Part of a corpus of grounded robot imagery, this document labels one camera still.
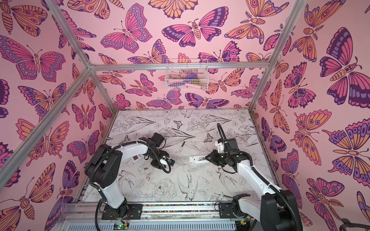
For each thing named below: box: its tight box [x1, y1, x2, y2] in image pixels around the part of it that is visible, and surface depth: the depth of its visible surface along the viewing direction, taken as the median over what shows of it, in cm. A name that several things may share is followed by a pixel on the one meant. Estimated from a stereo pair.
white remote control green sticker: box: [189, 155, 210, 165], surface depth 93 cm
